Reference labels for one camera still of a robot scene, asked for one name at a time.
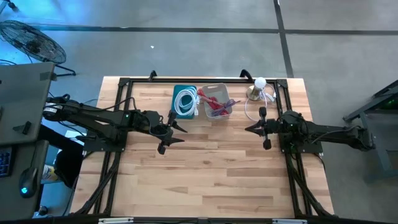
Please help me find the beige plastic bin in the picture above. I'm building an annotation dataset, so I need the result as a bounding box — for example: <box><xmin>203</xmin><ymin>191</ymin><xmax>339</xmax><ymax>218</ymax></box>
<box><xmin>201</xmin><ymin>82</ymin><xmax>233</xmax><ymax>122</ymax></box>

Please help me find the white bulb brass lamp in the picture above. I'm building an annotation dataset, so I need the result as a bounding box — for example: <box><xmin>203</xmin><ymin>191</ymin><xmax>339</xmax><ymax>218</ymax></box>
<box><xmin>246</xmin><ymin>77</ymin><xmax>268</xmax><ymax>102</ymax></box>

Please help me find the grey desk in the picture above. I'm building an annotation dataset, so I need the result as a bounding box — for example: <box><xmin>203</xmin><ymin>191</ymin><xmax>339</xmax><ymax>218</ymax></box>
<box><xmin>0</xmin><ymin>61</ymin><xmax>57</xmax><ymax>146</ymax></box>

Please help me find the teal plastic bin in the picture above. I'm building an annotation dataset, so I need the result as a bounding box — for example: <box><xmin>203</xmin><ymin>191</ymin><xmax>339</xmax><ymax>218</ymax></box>
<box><xmin>170</xmin><ymin>84</ymin><xmax>200</xmax><ymax>120</ymax></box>

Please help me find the black floor fan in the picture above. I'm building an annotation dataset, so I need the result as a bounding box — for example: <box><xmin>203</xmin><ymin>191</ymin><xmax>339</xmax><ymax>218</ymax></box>
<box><xmin>0</xmin><ymin>20</ymin><xmax>76</xmax><ymax>77</ymax></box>

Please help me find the white lamp power cord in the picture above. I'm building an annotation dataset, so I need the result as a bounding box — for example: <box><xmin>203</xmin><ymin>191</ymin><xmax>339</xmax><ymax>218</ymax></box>
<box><xmin>244</xmin><ymin>83</ymin><xmax>277</xmax><ymax>123</ymax></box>

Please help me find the red USB cable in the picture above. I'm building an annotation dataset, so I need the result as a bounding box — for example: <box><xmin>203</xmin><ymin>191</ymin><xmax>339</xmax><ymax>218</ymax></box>
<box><xmin>197</xmin><ymin>88</ymin><xmax>229</xmax><ymax>117</ymax></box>

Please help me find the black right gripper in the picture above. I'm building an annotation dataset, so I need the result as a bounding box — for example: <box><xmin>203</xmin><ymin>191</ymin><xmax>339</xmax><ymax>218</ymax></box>
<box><xmin>244</xmin><ymin>106</ymin><xmax>282</xmax><ymax>151</ymax></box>

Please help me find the thick white braided cable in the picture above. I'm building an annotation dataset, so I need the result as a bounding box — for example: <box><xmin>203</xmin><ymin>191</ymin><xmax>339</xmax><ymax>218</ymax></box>
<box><xmin>173</xmin><ymin>86</ymin><xmax>197</xmax><ymax>116</ymax></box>

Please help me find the black equipment stand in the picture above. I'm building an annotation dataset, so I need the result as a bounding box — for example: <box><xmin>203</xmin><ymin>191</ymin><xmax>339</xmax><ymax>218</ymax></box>
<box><xmin>342</xmin><ymin>79</ymin><xmax>398</xmax><ymax>182</ymax></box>

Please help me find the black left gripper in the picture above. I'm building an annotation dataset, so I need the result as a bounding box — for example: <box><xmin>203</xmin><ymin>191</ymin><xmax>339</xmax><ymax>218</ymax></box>
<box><xmin>136</xmin><ymin>110</ymin><xmax>188</xmax><ymax>156</ymax></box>

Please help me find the black computer mouse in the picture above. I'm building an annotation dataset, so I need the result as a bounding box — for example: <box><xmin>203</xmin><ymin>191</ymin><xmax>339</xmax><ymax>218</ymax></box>
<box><xmin>19</xmin><ymin>167</ymin><xmax>39</xmax><ymax>199</ymax></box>

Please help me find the black keyboard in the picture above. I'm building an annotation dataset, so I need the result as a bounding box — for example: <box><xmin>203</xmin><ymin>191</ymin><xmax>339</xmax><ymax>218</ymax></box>
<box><xmin>0</xmin><ymin>146</ymin><xmax>13</xmax><ymax>179</ymax></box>

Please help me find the black metal table frame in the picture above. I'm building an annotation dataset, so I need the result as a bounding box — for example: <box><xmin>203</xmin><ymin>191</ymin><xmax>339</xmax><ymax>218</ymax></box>
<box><xmin>70</xmin><ymin>70</ymin><xmax>335</xmax><ymax>218</ymax></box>

